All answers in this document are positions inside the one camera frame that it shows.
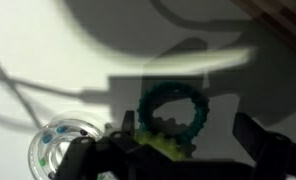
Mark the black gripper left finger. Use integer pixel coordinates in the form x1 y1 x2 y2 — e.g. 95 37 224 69
54 110 137 180

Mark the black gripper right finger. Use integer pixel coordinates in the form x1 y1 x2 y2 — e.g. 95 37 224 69
233 112 296 180

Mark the dark green spiky ring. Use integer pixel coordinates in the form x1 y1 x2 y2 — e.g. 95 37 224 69
136 81 211 145

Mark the light green spiky ring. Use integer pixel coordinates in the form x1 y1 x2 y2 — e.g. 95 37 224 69
133 130 196 161

